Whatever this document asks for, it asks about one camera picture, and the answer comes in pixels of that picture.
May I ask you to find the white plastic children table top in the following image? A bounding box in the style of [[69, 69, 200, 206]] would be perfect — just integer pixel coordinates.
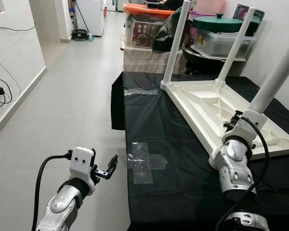
[[160, 79, 289, 160]]

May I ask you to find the black wok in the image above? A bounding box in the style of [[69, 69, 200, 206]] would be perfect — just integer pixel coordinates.
[[182, 43, 225, 73]]

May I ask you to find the clear tape strip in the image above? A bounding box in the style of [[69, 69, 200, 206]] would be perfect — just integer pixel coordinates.
[[124, 88, 159, 96]]

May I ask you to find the black tablecloth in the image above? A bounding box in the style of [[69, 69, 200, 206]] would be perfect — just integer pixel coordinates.
[[111, 71, 289, 231]]

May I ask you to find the clear plastic storage bin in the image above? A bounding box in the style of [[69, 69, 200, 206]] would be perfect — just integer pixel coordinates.
[[193, 30, 256, 60]]

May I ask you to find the dark green pot lid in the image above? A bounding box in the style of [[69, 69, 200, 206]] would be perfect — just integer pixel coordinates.
[[192, 13, 261, 34]]

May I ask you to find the patterned cloth covered table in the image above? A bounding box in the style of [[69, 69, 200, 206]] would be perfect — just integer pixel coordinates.
[[121, 46, 189, 76]]

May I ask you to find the black framed tablet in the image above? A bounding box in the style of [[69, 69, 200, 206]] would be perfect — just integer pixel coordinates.
[[231, 4, 266, 25]]

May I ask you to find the mop with teal head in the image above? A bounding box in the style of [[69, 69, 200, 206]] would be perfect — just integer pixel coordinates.
[[75, 0, 95, 43]]

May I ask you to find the pink plastic container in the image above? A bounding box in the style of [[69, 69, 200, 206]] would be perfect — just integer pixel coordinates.
[[190, 0, 227, 15]]

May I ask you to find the orange lid storage box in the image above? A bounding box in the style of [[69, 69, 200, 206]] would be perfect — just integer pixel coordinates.
[[124, 2, 176, 49]]

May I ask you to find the white chest freezer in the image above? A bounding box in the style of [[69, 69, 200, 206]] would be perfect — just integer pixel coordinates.
[[77, 0, 105, 37]]

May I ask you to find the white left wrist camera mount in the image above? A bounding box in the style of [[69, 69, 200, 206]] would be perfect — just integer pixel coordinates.
[[70, 147, 97, 191]]

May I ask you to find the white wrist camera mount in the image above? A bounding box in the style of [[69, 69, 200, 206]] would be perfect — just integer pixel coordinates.
[[226, 108, 268, 146], [70, 147, 97, 191]]

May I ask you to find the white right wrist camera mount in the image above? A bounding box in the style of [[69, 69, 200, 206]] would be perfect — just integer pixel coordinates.
[[226, 108, 268, 146]]

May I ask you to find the black coiled hose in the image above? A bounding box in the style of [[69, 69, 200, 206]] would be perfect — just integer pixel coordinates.
[[71, 29, 90, 41]]

